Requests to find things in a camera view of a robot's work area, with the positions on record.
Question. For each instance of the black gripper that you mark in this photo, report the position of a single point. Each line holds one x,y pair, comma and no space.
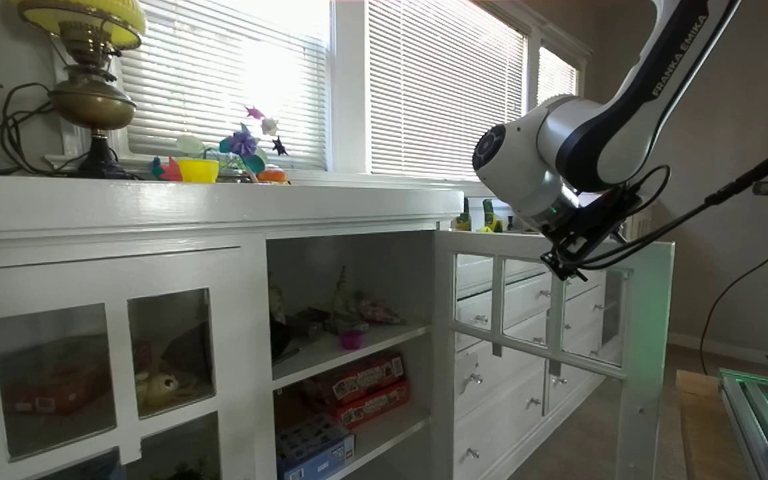
599,222

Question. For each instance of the white glass-paned cabinet door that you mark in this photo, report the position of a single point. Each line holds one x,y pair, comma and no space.
647,355
119,355

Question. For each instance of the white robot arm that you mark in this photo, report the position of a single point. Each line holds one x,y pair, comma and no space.
632,96

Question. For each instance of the white cabinet drawer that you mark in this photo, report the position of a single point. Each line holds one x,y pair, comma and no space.
525,368
521,307
521,278
525,414

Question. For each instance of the white built-in cabinet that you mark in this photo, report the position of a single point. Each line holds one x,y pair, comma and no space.
180,210

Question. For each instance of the green bottle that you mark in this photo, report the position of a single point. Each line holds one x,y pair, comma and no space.
488,216
464,216

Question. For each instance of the narrow white window blind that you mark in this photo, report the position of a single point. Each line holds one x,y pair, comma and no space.
559,75

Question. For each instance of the pink tan figurine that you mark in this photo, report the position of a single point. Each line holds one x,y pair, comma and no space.
375,310

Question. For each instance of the small pink toy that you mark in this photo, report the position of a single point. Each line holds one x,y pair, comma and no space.
352,338

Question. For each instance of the red board game box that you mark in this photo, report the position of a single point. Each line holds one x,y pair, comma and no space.
371,407
357,374

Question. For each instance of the gray platform with green light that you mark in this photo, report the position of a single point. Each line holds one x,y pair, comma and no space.
759,418

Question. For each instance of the dark figurine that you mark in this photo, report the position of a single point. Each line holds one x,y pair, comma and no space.
292,330

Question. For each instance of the orange small toy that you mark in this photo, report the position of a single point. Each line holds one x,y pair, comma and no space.
272,176

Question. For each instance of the blue board game box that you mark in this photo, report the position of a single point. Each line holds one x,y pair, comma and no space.
312,448

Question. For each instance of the purple colourful toy bunch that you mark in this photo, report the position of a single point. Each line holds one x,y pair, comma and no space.
241,142

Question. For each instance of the yellow plastic cup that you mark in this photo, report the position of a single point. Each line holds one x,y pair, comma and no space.
199,172

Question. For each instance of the red blue small toy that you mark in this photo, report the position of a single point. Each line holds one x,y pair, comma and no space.
163,168

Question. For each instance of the green yellow figurine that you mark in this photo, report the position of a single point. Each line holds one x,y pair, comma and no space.
160,387

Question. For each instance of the brass lamp with yellow shade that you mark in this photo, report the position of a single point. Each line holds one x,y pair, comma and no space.
92,96

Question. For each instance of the white window frame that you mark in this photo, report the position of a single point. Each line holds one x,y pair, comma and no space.
347,88

